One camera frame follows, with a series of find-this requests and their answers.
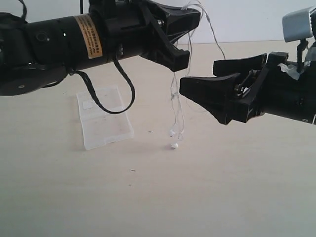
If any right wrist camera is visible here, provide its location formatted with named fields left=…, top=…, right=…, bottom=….
left=282, top=6, right=316, bottom=42

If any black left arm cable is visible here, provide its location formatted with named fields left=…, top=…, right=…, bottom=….
left=69, top=59, right=136, bottom=115

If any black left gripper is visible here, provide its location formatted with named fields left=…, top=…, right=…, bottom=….
left=88, top=0, right=200, bottom=72

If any clear plastic storage box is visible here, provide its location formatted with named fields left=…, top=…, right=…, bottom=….
left=77, top=85, right=134, bottom=150

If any white earphone cable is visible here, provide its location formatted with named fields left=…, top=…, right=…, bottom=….
left=168, top=0, right=227, bottom=150

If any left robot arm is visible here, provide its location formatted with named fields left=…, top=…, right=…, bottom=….
left=0, top=0, right=201, bottom=96

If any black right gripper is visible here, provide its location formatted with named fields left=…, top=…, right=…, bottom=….
left=180, top=52, right=316, bottom=125

